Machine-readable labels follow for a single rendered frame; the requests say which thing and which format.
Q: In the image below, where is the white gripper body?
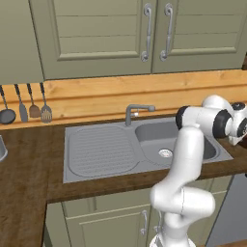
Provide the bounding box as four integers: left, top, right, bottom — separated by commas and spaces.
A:
229, 134, 246, 147

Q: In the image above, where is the green base cupboard door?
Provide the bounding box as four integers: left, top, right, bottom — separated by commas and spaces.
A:
189, 176, 233, 247
65, 204, 162, 247

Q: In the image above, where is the grey sink tap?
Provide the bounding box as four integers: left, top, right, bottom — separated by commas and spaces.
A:
124, 103, 156, 127

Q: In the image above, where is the grey kitchen sink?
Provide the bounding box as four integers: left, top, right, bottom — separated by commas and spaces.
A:
63, 116, 234, 184

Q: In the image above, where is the grey dishwasher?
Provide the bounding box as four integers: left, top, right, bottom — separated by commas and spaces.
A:
205, 173, 247, 247

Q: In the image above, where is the green base drawer front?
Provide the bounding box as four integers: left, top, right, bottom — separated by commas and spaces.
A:
61, 187, 152, 218

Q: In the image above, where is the grey slotted hanging spatula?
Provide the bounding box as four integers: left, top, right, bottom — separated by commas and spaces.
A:
39, 82, 54, 124

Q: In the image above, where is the brown hanging spatula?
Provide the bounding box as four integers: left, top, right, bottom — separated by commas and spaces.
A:
26, 83, 42, 120

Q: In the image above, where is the grey hanging turner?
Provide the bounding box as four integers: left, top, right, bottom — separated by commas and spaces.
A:
14, 83, 29, 124

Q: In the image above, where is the black hanging ladle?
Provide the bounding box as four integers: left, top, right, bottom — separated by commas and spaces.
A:
0, 84, 17, 125

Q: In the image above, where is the grey metal pot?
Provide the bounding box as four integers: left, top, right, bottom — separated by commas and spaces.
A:
0, 134, 9, 163

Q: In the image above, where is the green wall cupboard door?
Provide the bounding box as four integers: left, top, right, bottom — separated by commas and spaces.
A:
151, 0, 247, 74
28, 0, 158, 81

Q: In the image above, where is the grey base cupboard handle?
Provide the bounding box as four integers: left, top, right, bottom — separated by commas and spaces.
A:
153, 214, 163, 235
139, 209, 150, 236

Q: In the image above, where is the grey wall cupboard handle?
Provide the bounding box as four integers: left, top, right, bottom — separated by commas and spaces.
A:
159, 3, 175, 62
140, 3, 153, 63

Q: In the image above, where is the plain green wall cupboard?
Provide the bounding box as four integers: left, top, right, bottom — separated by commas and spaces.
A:
0, 0, 45, 85

